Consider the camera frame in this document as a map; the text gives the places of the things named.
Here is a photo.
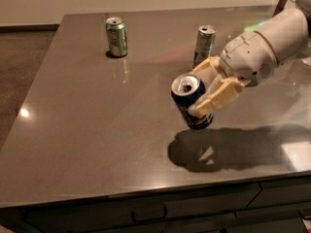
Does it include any silver slim energy can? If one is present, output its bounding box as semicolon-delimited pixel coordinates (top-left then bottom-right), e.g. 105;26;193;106
192;25;217;68

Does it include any green soda can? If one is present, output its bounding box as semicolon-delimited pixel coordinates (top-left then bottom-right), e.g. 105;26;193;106
105;17;127;57

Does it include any dark cabinet drawer front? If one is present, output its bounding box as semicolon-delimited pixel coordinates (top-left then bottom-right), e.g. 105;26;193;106
25;183;260;233

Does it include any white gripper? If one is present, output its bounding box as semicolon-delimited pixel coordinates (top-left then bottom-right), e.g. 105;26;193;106
188;32;277;117

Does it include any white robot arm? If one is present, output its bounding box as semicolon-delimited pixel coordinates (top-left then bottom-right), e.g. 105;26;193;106
189;0;311;117

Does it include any black drawer handle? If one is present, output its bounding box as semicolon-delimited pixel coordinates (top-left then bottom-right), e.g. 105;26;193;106
131;205;168;224

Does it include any blue pepsi can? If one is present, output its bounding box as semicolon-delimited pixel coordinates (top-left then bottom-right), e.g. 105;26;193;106
171;74;213;130

